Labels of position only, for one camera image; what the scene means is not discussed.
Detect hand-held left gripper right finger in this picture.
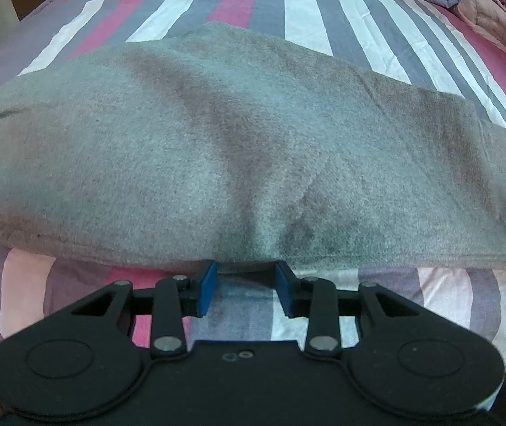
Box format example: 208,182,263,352
273,260,420,360

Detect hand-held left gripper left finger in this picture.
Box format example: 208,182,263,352
71,260,219,360

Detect grey fleece pants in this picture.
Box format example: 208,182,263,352
0,21,506,277

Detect striped bed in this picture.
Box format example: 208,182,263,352
0,0,506,369

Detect folded pink blanket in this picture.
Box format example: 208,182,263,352
452,0,506,66

